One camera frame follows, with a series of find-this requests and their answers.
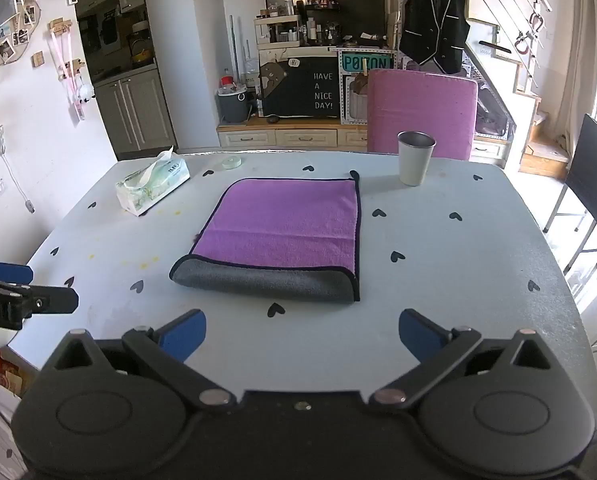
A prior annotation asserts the white wall cable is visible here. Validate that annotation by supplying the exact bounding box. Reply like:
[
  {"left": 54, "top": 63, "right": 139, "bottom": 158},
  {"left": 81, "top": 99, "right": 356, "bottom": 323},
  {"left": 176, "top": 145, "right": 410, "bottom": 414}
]
[{"left": 0, "top": 124, "right": 37, "bottom": 215}]

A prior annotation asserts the metal cup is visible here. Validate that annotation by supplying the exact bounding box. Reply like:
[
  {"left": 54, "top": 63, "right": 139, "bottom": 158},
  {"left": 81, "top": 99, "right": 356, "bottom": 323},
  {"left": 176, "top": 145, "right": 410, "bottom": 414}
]
[{"left": 397, "top": 130, "right": 437, "bottom": 187}]

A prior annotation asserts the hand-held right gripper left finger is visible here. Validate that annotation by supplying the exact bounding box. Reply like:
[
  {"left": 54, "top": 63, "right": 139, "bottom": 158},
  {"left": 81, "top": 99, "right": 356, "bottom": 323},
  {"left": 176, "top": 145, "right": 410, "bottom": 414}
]
[{"left": 42, "top": 308, "right": 237, "bottom": 408}]

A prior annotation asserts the wooden staircase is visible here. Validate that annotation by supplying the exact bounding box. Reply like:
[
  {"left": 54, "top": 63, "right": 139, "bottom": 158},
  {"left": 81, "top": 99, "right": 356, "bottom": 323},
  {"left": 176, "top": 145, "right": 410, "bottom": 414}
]
[{"left": 466, "top": 15, "right": 572, "bottom": 181}]

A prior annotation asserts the white cosmetics shelf rack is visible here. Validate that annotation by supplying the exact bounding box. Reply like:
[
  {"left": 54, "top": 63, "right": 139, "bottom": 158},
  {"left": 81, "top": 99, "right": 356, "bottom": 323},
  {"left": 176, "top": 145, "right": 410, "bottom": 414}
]
[{"left": 253, "top": 13, "right": 307, "bottom": 51}]

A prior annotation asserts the cream low drawer cabinet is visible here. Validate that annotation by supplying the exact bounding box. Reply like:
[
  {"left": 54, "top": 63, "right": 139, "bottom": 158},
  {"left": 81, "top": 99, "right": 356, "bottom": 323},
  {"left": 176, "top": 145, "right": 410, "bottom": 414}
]
[{"left": 217, "top": 121, "right": 369, "bottom": 150}]

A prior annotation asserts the grey bucket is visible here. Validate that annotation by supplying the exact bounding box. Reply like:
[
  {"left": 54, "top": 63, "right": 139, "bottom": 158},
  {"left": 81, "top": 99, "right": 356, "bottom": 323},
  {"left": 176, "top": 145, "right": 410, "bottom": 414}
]
[{"left": 216, "top": 87, "right": 252, "bottom": 124}]

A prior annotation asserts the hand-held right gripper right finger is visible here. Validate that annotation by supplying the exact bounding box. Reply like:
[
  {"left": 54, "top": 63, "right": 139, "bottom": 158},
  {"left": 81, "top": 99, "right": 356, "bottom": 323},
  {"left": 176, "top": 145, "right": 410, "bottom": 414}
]
[{"left": 369, "top": 308, "right": 560, "bottom": 408}]

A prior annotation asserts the green licence plate sign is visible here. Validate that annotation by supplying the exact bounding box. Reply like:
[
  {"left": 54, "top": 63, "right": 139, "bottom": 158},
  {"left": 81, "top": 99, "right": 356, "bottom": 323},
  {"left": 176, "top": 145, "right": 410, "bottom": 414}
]
[{"left": 340, "top": 53, "right": 395, "bottom": 72}]

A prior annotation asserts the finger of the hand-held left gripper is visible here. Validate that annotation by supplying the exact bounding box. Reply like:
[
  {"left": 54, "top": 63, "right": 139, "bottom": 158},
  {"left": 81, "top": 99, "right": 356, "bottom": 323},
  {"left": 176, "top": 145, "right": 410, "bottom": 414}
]
[
  {"left": 0, "top": 257, "right": 34, "bottom": 286},
  {"left": 9, "top": 285, "right": 80, "bottom": 316}
]

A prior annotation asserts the black vest with white trim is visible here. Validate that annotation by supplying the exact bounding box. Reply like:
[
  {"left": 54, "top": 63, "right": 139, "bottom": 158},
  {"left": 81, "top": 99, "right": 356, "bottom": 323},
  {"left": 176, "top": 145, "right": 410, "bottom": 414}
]
[{"left": 398, "top": 0, "right": 472, "bottom": 75}]

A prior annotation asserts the pink upholstered chair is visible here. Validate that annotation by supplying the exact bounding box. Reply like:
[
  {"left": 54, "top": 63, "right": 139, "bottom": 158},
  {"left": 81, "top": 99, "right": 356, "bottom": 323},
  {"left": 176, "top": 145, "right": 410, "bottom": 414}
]
[{"left": 367, "top": 68, "right": 479, "bottom": 162}]

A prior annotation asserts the grey kitchen cabinet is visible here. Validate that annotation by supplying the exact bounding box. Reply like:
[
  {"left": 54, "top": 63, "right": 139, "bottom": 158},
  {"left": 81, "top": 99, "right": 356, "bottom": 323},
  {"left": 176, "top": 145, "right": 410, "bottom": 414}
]
[{"left": 94, "top": 65, "right": 177, "bottom": 157}]

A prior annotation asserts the black chalkboard sign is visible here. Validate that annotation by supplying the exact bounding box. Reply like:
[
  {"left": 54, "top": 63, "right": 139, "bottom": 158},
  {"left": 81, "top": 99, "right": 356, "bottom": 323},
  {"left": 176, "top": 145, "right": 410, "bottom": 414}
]
[{"left": 260, "top": 55, "right": 341, "bottom": 119}]

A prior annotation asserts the black metal-frame chair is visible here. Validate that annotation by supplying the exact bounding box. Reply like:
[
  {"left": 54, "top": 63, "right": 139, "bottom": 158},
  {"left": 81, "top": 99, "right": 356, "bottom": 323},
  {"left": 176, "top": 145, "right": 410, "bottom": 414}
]
[{"left": 543, "top": 113, "right": 597, "bottom": 277}]

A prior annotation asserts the green tissue pack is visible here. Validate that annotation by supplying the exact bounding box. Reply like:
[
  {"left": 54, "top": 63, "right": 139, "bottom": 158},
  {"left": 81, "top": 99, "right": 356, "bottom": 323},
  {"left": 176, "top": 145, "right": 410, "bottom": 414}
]
[{"left": 115, "top": 145, "right": 191, "bottom": 217}]

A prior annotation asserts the pink ribbon photo hanger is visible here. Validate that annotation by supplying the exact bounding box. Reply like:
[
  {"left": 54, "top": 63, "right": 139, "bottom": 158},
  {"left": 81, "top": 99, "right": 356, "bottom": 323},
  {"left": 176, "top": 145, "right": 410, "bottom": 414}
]
[{"left": 47, "top": 18, "right": 87, "bottom": 122}]

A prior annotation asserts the purple and grey towel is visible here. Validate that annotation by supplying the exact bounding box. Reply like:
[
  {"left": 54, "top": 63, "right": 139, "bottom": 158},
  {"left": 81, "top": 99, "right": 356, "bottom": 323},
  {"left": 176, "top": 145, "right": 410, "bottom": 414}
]
[{"left": 169, "top": 171, "right": 363, "bottom": 304}]

